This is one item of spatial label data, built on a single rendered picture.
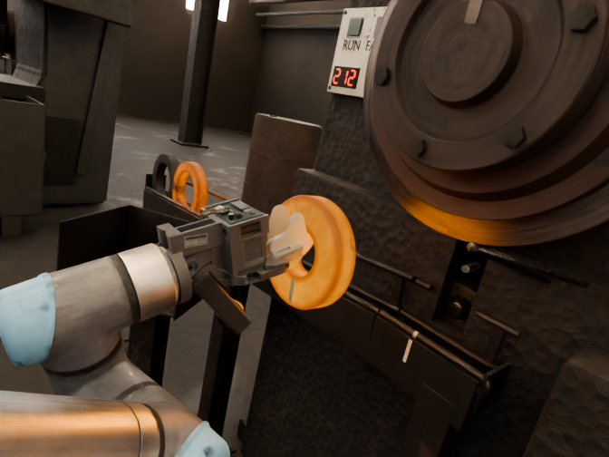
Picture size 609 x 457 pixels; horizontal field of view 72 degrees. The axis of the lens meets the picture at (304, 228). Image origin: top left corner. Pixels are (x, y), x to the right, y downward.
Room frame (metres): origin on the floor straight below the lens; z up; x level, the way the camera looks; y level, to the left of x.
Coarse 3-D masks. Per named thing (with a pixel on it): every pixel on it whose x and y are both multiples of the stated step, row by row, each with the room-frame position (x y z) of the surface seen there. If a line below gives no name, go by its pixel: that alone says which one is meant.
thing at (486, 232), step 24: (384, 24) 0.76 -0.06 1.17; (384, 168) 0.71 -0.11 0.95; (408, 192) 0.67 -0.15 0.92; (600, 192) 0.48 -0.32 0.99; (432, 216) 0.63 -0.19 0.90; (456, 216) 0.60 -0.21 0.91; (552, 216) 0.51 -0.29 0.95; (576, 216) 0.49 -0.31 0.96; (600, 216) 0.48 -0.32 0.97; (480, 240) 0.57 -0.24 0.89; (504, 240) 0.54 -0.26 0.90; (528, 240) 0.52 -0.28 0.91; (552, 240) 0.51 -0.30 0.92
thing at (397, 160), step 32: (608, 96) 0.47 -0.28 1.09; (384, 128) 0.70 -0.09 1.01; (576, 128) 0.48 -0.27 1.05; (608, 128) 0.47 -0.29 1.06; (544, 160) 0.50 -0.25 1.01; (576, 160) 0.48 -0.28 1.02; (608, 160) 0.47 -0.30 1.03; (416, 192) 0.63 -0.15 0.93; (448, 192) 0.59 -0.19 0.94; (480, 192) 0.54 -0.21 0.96; (512, 192) 0.52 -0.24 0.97; (544, 192) 0.51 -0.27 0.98; (576, 192) 0.49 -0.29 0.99
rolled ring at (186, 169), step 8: (184, 168) 1.29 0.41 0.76; (192, 168) 1.25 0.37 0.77; (200, 168) 1.26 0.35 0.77; (176, 176) 1.33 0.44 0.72; (184, 176) 1.32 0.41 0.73; (192, 176) 1.25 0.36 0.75; (200, 176) 1.24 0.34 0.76; (176, 184) 1.32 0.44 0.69; (184, 184) 1.34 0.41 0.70; (200, 184) 1.22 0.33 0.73; (176, 192) 1.32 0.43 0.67; (184, 192) 1.34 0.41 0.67; (200, 192) 1.22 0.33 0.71; (176, 200) 1.31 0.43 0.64; (184, 200) 1.32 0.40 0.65; (200, 200) 1.21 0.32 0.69; (192, 208) 1.23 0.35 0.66
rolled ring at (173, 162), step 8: (160, 160) 1.44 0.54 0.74; (168, 160) 1.39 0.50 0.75; (176, 160) 1.40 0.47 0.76; (160, 168) 1.46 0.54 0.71; (168, 168) 1.39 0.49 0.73; (176, 168) 1.37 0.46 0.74; (152, 176) 1.48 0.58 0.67; (160, 176) 1.47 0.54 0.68; (152, 184) 1.47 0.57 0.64; (160, 184) 1.47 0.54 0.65; (160, 192) 1.45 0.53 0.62; (168, 192) 1.37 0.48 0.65
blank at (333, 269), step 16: (288, 208) 0.58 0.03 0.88; (304, 208) 0.55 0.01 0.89; (320, 208) 0.53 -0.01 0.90; (336, 208) 0.54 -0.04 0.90; (304, 224) 0.55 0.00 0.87; (320, 224) 0.52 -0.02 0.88; (336, 224) 0.51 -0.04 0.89; (320, 240) 0.52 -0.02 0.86; (336, 240) 0.50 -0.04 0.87; (352, 240) 0.51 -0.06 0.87; (320, 256) 0.51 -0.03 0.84; (336, 256) 0.49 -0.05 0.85; (352, 256) 0.51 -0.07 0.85; (288, 272) 0.55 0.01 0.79; (304, 272) 0.56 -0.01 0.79; (320, 272) 0.51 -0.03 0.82; (336, 272) 0.49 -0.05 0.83; (352, 272) 0.51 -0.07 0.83; (288, 288) 0.54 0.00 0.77; (304, 288) 0.52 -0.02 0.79; (320, 288) 0.50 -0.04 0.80; (336, 288) 0.50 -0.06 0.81; (288, 304) 0.54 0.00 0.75; (304, 304) 0.52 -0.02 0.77; (320, 304) 0.50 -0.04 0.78
